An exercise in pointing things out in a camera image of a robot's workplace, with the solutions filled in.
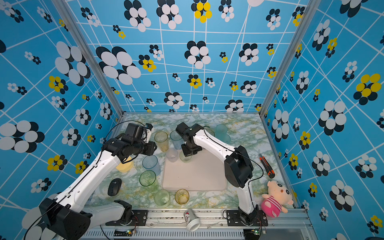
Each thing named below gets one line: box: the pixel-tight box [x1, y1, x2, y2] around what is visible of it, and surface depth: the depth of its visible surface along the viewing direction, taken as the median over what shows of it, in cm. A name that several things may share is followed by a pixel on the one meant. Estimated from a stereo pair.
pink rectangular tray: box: [162, 149, 228, 192], surface depth 89 cm
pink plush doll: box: [261, 180, 294, 218], surface depth 75 cm
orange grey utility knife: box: [259, 153, 276, 179], surface depth 90 cm
